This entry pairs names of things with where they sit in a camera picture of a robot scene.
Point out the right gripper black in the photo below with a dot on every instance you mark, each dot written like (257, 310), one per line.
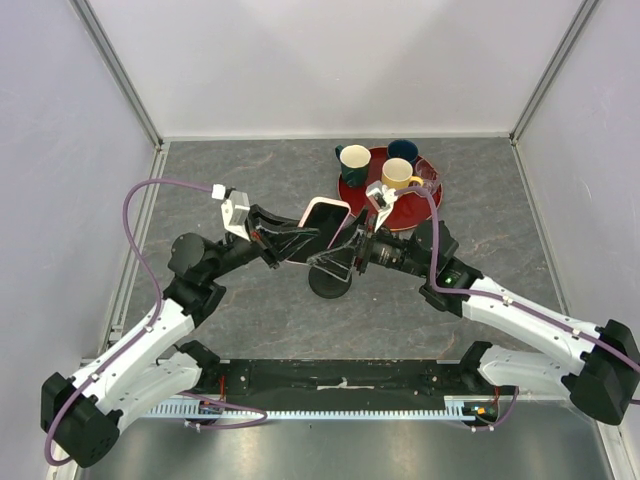
(339, 261)

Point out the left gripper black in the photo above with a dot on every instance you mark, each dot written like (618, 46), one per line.
(273, 236)

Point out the phone with pink case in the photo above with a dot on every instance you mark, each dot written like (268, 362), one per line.
(327, 216)

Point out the black phone stand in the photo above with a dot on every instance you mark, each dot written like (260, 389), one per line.
(327, 286)

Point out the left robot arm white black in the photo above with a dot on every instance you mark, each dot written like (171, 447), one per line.
(85, 413)

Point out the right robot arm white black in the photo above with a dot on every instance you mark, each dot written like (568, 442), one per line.
(595, 366)

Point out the round red tray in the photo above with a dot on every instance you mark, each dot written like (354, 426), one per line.
(408, 211)

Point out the yellow mug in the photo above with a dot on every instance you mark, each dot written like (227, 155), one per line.
(398, 174)

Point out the green mug cream inside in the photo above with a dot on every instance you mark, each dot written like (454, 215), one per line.
(354, 163)

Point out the clear glass cup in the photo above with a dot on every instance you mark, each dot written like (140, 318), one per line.
(431, 178)

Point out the dark blue mug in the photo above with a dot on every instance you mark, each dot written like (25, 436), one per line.
(403, 149)

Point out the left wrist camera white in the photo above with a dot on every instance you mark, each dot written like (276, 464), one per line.
(235, 210)

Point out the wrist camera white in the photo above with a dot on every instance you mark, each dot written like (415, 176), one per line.
(382, 198)
(235, 210)

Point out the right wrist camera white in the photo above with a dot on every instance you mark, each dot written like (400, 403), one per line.
(382, 198)

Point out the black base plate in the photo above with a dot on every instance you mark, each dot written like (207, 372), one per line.
(342, 385)

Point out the slotted cable duct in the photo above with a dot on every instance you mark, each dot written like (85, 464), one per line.
(193, 410)

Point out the left aluminium frame post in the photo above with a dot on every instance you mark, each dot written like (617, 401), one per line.
(105, 48)

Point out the aluminium frame post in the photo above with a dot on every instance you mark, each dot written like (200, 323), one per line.
(558, 59)
(105, 48)

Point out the right aluminium frame post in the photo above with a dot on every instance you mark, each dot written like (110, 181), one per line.
(558, 59)

